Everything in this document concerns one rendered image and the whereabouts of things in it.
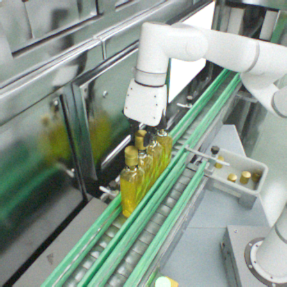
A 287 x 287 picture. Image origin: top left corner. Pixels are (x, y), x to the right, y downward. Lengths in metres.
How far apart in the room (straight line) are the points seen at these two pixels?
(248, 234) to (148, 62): 0.62
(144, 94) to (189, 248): 0.58
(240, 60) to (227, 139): 0.75
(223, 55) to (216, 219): 0.61
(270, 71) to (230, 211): 0.57
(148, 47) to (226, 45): 0.22
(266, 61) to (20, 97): 0.57
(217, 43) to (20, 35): 0.47
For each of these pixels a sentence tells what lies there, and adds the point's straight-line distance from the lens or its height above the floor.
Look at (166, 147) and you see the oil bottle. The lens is 0.88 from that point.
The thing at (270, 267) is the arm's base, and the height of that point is 0.91.
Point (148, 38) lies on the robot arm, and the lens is 0.65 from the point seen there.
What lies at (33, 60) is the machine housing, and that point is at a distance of 0.61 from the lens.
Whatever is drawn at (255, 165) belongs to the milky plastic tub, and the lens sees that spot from 1.23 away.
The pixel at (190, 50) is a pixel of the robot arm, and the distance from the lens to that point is 0.65.
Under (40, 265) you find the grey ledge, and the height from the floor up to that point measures 0.88.
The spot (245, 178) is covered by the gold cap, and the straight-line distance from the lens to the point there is 1.20.
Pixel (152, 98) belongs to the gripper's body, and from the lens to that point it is 0.67.
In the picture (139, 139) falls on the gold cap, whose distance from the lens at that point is 0.75.
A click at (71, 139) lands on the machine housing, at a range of 0.78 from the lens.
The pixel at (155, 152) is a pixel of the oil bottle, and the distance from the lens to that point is 0.83.
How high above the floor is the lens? 1.66
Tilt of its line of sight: 43 degrees down
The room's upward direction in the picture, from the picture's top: straight up
